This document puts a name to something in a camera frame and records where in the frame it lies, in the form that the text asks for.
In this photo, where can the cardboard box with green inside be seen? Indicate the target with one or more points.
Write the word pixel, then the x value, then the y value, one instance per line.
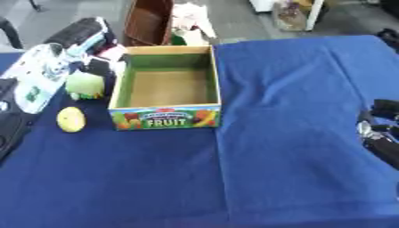
pixel 166 89

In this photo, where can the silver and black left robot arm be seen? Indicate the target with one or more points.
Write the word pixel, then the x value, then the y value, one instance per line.
pixel 36 77

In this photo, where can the white post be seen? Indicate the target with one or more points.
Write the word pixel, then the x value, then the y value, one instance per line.
pixel 314 14

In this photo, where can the tan bag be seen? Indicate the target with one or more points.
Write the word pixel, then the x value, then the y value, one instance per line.
pixel 289 16

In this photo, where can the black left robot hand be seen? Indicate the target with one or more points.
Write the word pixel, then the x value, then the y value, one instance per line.
pixel 78 32

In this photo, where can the brown open crate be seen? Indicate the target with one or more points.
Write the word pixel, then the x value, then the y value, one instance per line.
pixel 148 22

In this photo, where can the black chair leg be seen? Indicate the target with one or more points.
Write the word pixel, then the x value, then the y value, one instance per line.
pixel 11 32

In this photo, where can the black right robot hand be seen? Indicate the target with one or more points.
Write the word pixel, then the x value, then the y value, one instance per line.
pixel 387 108

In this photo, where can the pale green toy fruit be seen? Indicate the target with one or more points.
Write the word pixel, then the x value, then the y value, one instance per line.
pixel 83 84

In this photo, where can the yellow toy lemon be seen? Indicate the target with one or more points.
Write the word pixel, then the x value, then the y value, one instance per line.
pixel 71 119

